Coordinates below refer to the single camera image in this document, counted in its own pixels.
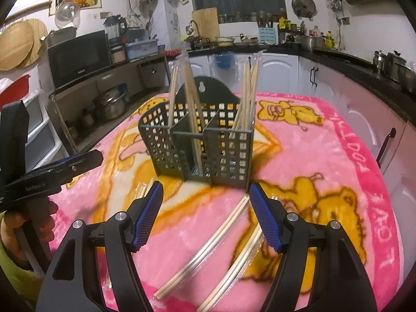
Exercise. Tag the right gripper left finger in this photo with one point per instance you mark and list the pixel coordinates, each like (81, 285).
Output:
(72, 281)

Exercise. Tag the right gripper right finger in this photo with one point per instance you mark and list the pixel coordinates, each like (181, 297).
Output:
(340, 281)

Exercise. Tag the chopstick pair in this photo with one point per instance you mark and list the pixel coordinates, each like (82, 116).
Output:
(172, 90)
(252, 260)
(143, 189)
(193, 113)
(245, 115)
(203, 253)

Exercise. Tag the green sleeve forearm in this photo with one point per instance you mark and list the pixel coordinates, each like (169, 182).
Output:
(18, 270)

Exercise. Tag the white drawer unit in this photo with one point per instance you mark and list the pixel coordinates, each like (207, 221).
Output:
(44, 145)

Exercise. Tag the red plastic basin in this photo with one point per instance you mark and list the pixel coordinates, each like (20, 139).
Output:
(15, 91)

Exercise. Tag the metal shelf rack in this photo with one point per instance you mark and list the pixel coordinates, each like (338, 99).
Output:
(84, 113)

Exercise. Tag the steel stock pot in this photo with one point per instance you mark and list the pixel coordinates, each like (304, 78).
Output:
(112, 103)

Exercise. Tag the black microwave oven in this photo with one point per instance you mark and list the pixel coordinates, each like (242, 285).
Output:
(81, 56)

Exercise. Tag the round bamboo tray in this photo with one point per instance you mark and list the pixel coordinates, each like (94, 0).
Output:
(20, 43)

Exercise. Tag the glass pot lid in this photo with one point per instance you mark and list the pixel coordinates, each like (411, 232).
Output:
(67, 14)

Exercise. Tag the blue dish tray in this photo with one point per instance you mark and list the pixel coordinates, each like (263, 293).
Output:
(141, 49)

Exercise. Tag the black blender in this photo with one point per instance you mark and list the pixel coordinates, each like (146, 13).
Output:
(115, 28)

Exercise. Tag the dark green utensil basket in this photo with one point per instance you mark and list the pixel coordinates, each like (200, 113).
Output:
(204, 146)

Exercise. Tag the steel kettle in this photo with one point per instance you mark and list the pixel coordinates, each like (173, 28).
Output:
(392, 61)

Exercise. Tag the small steel teapot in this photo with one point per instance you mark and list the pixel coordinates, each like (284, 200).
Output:
(379, 61)

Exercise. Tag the blue hanging bag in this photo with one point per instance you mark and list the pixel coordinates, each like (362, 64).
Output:
(225, 60)

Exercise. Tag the steel pot on counter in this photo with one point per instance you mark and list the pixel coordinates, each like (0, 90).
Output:
(310, 43)

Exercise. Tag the wooden cutting board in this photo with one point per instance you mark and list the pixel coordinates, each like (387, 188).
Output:
(208, 23)

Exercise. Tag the blue knife block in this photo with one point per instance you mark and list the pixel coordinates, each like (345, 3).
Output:
(267, 36)

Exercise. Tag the hanging pot lid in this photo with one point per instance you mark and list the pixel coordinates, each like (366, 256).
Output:
(304, 9)

